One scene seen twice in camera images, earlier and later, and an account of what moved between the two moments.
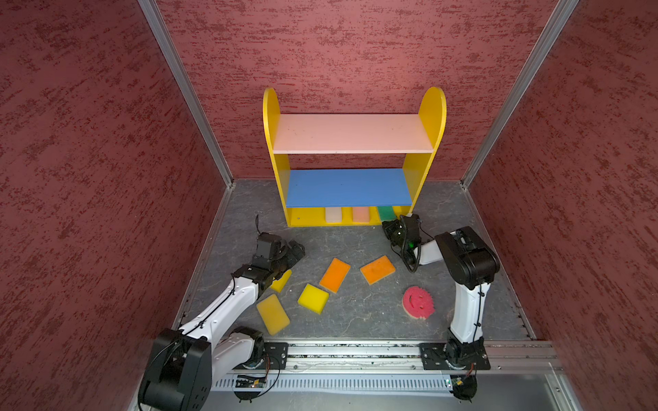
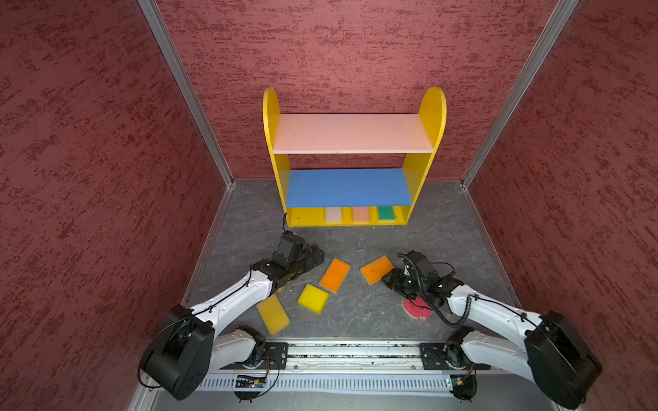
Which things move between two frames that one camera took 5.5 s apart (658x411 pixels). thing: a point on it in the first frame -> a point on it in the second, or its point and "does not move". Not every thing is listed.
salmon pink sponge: (361, 214) does not move
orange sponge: (335, 276) does not move
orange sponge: (378, 270) does not move
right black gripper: (388, 226) -> (393, 282)
